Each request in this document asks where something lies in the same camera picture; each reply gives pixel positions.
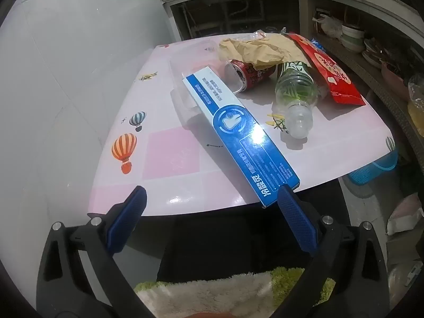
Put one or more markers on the blue plastic basket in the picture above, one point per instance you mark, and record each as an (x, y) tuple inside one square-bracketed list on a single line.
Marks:
[(367, 172)]

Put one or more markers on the yellow plastic bag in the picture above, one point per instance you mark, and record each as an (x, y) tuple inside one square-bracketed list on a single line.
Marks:
[(416, 112)]

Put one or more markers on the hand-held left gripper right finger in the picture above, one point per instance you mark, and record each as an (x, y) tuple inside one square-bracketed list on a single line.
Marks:
[(296, 222)]

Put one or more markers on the crumpled brown paper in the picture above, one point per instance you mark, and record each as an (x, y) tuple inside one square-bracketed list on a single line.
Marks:
[(258, 48)]

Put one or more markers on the green and white fluffy towel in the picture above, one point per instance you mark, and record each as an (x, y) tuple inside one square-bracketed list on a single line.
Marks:
[(205, 294)]

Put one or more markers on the red drink can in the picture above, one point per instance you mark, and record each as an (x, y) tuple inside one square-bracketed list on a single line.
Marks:
[(256, 74)]

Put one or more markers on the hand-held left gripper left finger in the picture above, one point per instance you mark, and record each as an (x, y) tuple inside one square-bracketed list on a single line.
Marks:
[(127, 220)]

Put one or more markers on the blue foil wrapper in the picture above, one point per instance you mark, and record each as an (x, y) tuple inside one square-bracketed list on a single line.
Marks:
[(318, 43)]

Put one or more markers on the blue and white carton box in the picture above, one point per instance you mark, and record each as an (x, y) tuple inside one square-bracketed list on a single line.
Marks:
[(232, 122)]

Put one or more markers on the stack of white bowls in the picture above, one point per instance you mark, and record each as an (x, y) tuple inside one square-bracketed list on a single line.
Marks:
[(352, 38)]

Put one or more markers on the pink and white sack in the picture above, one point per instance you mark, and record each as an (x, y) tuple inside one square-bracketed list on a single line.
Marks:
[(405, 215)]

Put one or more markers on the stack of plates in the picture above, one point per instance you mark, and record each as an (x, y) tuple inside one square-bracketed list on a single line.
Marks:
[(372, 56)]

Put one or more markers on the pink basin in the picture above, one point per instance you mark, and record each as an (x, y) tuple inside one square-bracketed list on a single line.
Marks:
[(394, 79)]

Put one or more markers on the white plastic bag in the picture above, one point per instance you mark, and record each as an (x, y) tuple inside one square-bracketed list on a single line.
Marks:
[(331, 26)]

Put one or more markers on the clear plastic tray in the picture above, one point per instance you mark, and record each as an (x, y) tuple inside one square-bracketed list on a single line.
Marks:
[(185, 102)]

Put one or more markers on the grey concrete counter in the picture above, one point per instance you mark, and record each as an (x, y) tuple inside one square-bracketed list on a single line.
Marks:
[(364, 6)]

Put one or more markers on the red snack bag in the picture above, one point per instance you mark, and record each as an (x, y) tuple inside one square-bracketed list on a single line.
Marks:
[(331, 69)]

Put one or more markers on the green label plastic bottle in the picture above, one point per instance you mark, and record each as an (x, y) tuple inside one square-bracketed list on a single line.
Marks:
[(294, 89)]

